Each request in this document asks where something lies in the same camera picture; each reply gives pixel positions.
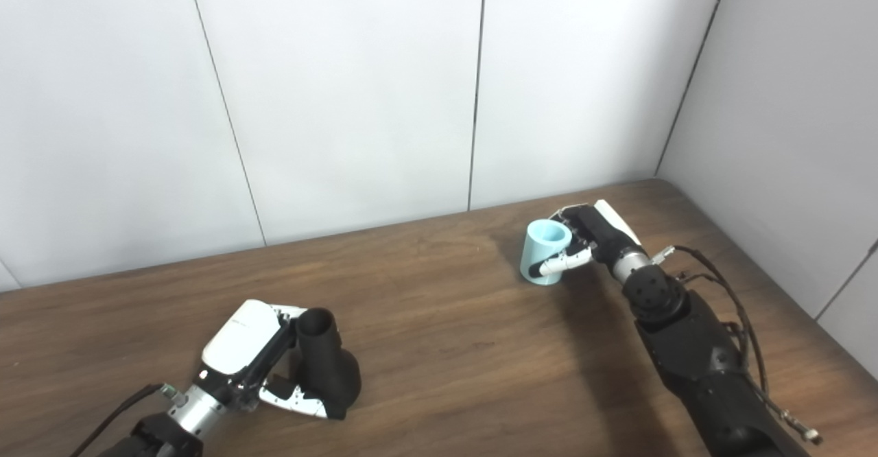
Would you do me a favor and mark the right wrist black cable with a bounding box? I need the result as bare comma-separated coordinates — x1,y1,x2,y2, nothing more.
652,244,824,444

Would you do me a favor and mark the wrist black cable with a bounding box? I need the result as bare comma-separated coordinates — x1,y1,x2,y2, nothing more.
69,383,186,457
652,244,824,444

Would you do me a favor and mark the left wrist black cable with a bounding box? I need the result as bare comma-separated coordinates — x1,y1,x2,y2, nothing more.
69,383,186,457

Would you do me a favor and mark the light blue plastic cup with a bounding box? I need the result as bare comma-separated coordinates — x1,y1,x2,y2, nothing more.
519,219,573,286

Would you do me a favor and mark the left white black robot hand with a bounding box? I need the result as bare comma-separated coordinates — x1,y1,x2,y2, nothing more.
194,299,330,420

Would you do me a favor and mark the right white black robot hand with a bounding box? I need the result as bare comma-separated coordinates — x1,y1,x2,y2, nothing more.
538,200,649,278

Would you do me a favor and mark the black flared nozzle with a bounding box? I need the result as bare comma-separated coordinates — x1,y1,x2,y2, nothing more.
295,308,362,421

